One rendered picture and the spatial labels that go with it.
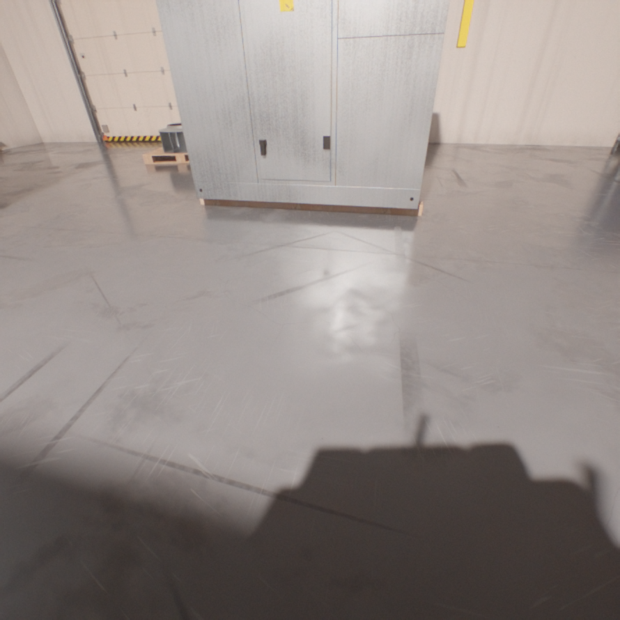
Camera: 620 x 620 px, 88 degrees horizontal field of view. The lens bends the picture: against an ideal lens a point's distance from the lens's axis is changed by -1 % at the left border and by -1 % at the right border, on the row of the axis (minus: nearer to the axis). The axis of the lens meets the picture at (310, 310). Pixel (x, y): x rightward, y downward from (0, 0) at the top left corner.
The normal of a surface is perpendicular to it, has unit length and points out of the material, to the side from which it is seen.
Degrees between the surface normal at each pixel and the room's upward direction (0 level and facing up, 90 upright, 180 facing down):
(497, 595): 0
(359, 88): 90
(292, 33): 90
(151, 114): 90
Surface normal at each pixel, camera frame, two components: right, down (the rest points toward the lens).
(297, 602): -0.03, -0.82
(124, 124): -0.24, 0.56
